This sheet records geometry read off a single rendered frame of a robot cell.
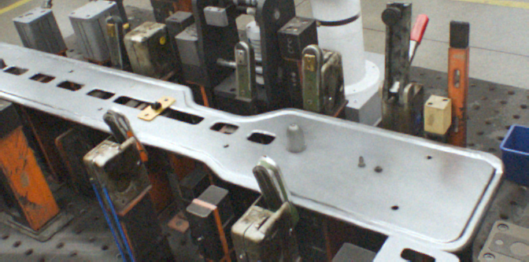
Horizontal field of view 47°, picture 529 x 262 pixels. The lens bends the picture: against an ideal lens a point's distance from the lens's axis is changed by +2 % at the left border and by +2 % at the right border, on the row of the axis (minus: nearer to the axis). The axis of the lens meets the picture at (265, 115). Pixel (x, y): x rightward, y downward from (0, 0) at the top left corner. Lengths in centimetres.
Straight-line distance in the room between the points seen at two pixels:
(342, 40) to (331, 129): 45
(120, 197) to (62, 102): 35
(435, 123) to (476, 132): 56
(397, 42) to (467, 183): 26
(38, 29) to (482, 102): 119
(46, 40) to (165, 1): 38
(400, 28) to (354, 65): 54
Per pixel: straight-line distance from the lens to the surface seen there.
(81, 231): 151
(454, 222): 90
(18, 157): 145
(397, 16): 98
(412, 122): 109
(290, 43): 119
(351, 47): 152
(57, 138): 153
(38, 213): 152
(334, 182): 97
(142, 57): 140
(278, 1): 120
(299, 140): 103
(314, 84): 115
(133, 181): 113
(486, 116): 164
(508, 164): 141
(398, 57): 104
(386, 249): 86
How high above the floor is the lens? 163
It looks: 33 degrees down
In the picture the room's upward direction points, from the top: 11 degrees counter-clockwise
